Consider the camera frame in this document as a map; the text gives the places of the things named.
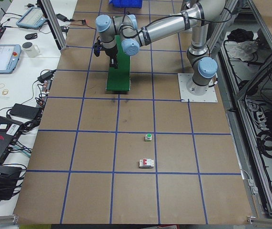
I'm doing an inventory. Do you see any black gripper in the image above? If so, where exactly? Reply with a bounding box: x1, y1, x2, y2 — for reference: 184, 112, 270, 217
104, 46, 118, 69

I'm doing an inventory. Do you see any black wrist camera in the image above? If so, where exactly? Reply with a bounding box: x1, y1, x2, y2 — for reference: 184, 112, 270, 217
93, 39, 103, 57

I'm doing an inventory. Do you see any white red circuit breaker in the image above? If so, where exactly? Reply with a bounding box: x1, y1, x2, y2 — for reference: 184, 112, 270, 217
139, 158, 155, 168

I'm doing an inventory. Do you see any red black power cable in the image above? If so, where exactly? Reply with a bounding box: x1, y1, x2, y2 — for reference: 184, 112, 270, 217
69, 19, 96, 31

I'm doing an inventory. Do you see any blue plastic bin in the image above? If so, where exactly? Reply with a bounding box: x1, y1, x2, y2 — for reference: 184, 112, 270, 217
109, 0, 143, 8

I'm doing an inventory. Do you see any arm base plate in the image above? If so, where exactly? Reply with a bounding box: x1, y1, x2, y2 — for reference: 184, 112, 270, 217
178, 73, 218, 103

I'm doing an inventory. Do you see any green push button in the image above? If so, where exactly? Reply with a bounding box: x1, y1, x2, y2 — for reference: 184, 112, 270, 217
144, 134, 152, 142

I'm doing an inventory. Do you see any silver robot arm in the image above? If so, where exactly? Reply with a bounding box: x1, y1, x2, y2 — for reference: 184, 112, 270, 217
93, 0, 225, 95

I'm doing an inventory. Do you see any blue teach pendant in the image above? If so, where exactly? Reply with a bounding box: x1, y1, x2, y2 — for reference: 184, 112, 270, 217
16, 7, 47, 30
0, 44, 21, 74

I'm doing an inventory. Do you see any blue teach pendant far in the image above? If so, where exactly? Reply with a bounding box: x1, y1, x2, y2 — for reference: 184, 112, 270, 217
16, 7, 47, 30

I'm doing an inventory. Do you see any black round disc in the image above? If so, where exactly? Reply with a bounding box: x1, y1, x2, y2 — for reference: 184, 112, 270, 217
24, 33, 38, 40

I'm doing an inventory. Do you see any black inline switch box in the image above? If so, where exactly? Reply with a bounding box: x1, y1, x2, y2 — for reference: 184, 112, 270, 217
60, 26, 69, 33

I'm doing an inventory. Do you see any black power adapter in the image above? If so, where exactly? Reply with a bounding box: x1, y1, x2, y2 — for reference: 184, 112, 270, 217
10, 104, 41, 120

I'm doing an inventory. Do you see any aluminium frame post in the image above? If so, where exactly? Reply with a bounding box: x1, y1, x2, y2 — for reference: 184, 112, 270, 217
37, 0, 67, 52

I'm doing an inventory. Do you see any white mug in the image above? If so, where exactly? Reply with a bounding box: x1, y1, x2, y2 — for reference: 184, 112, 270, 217
22, 42, 40, 58

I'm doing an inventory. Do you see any black electronics box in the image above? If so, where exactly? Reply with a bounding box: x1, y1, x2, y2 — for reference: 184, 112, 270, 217
0, 166, 24, 201

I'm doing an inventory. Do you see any blue teach pendant near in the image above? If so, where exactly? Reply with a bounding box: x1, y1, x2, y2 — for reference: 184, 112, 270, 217
0, 44, 21, 74

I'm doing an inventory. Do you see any green conveyor belt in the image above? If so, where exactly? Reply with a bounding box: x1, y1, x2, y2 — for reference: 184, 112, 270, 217
106, 35, 131, 93

